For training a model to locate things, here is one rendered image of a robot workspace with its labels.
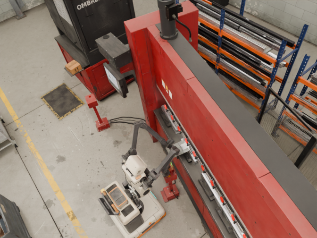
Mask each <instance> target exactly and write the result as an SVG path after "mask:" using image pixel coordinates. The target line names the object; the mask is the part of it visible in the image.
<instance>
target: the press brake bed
mask: <svg viewBox="0 0 317 238"><path fill-rule="evenodd" d="M155 121H156V126H157V132H158V134H159V135H160V136H161V137H163V138H164V139H165V141H167V140H168V137H167V135H166V134H165V131H164V130H163V128H162V126H161V124H160V123H159V121H158V119H157V117H156V115H155ZM161 145H162V144H161ZM162 147H163V149H164V151H165V153H166V154H167V155H168V152H167V150H166V147H165V146H164V145H162ZM178 158H179V157H178ZM171 163H172V165H173V167H174V169H175V170H176V173H177V175H178V177H179V179H180V181H181V183H182V185H183V187H184V189H185V191H186V192H187V194H188V196H189V198H190V200H191V202H192V204H193V206H194V208H195V209H196V211H197V213H198V215H199V217H200V219H201V221H202V222H203V224H204V226H205V228H206V230H207V232H208V234H209V236H210V238H216V236H215V234H214V232H213V230H212V227H213V226H214V228H215V230H216V232H217V234H218V235H219V238H224V237H223V235H222V233H221V231H220V230H219V228H218V226H217V224H216V223H215V221H214V219H213V217H212V216H211V214H210V212H209V210H208V208H207V207H206V205H205V203H204V201H203V200H202V198H201V196H200V194H199V192H198V190H197V188H196V187H195V185H194V183H193V181H192V180H191V178H190V176H189V174H188V173H187V171H186V169H185V167H184V166H183V164H182V162H181V160H180V158H179V159H177V158H176V157H175V158H173V160H172V161H171Z"/></svg>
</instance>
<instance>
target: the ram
mask: <svg viewBox="0 0 317 238"><path fill-rule="evenodd" d="M150 43H151V50H152V57H153V64H154V70H155V77H156V83H157V86H158V87H159V88H158V89H160V90H161V92H162V94H163V95H164V97H165V98H166V100H167V101H166V100H165V101H166V102H168V103H169V105H170V106H171V108H172V109H171V108H170V109H171V111H172V110H173V111H174V113H175V114H176V116H177V117H178V119H179V120H178V119H177V120H178V122H179V121H180V122H179V123H181V124H182V126H183V127H184V129H185V130H186V132H187V133H186V134H188V135H189V137H190V138H191V140H192V141H193V143H194V145H195V146H196V148H197V149H198V151H199V153H200V154H201V156H202V157H203V159H204V161H205V162H204V161H203V162H204V163H206V164H207V166H208V167H209V169H210V170H211V172H212V174H213V175H214V177H215V178H216V180H217V182H218V183H219V185H220V186H221V188H222V190H223V191H224V193H225V194H226V196H227V198H228V199H229V201H230V202H231V204H232V206H233V207H234V209H235V210H236V212H237V213H238V215H239V217H240V218H241V220H242V222H243V223H244V225H245V226H246V228H247V230H248V231H249V233H250V234H251V236H252V237H253V238H291V237H290V236H289V234H288V233H287V231H286V230H285V229H284V227H283V226H282V224H281V223H280V221H279V220H278V219H277V218H276V216H275V215H274V213H273V212H272V211H271V209H270V208H269V206H268V205H267V204H266V202H265V200H264V199H263V198H262V196H261V195H260V193H259V192H258V191H257V189H256V188H255V187H254V185H253V184H252V182H251V181H250V180H249V178H248V177H247V175H246V174H245V173H244V171H243V170H242V168H241V167H240V165H239V164H238V163H237V161H236V160H235V158H234V157H233V156H232V154H231V153H230V152H229V150H228V149H227V147H226V146H225V144H224V143H223V142H222V140H221V139H220V137H219V136H218V135H217V133H216V132H215V130H214V129H213V127H212V126H211V125H210V123H209V122H208V121H207V119H206V118H205V116H204V115H203V114H202V112H201V111H200V109H199V108H198V106H197V105H196V104H195V102H194V101H193V99H192V98H191V97H190V95H189V94H188V93H187V91H186V90H185V88H184V87H183V86H182V84H181V83H180V81H179V80H178V78H177V77H176V76H175V74H174V73H173V71H172V70H171V68H170V67H169V66H168V64H167V63H166V62H165V60H164V59H163V58H162V56H161V55H160V53H159V52H158V50H157V49H156V48H155V46H154V45H153V43H152V42H150ZM162 80H163V81H164V83H165V88H164V87H163V85H162ZM166 86H167V89H168V93H167V89H166ZM160 90H159V91H160ZM169 90H170V92H171V94H172V99H171V97H170V96H169ZM161 92H160V93H161ZM163 95H162V96H163ZM165 98H164V99H165ZM170 106H169V107H170ZM173 111H172V112H173ZM174 113H173V114H174ZM176 116H175V117H176ZM177 117H176V118H177ZM182 126H181V127H182ZM183 127H182V128H183ZM184 129H183V130H184ZM185 130H184V131H185ZM188 135H187V136H188ZM189 137H188V138H189ZM190 138H189V140H190ZM191 140H190V141H191ZM192 141H191V143H192ZM193 143H192V144H193ZM194 145H193V146H194ZM195 146H194V147H195ZM196 148H195V149H196ZM197 149H196V151H197ZM198 151H197V152H198ZM199 153H198V154H199ZM200 154H199V156H200ZM201 156H200V157H201ZM201 159H202V158H201ZM203 159H202V160H203ZM206 164H205V165H206ZM207 166H206V167H207ZM208 167H207V168H208ZM209 169H208V170H209ZM210 170H209V172H210ZM211 172H210V173H211ZM212 174H211V175H212ZM213 175H212V177H213ZM214 177H213V178H214ZM215 178H214V180H215ZM216 180H215V181H216ZM217 182H216V183H217ZM218 183H217V185H218ZM219 185H218V186H219ZM220 186H219V188H220ZM221 188H220V189H221ZM222 190H221V191H222ZM223 191H222V193H223ZM224 193H223V194H224ZM225 194H224V196H225ZM226 196H225V197H226ZM227 198H226V199H227ZM228 199H227V201H228ZM229 201H228V202H229ZM229 204H230V203H229ZM231 204H230V206H231ZM232 206H231V207H232ZM233 207H232V209H233ZM234 209H233V210H234ZM235 210H234V212H235ZM236 212H235V214H236ZM236 215H237V214H236ZM238 215H237V217H238ZM239 217H238V218H239ZM239 220H240V219H239ZM241 220H240V222H241ZM242 222H241V223H242ZM243 223H242V225H243ZM244 225H243V226H244ZM244 228H245V227H244ZM246 228H245V230H246ZM247 230H246V231H247ZM247 233H248V232H247ZM249 233H248V235H249ZM249 236H250V235H249ZM251 236H250V238H251Z"/></svg>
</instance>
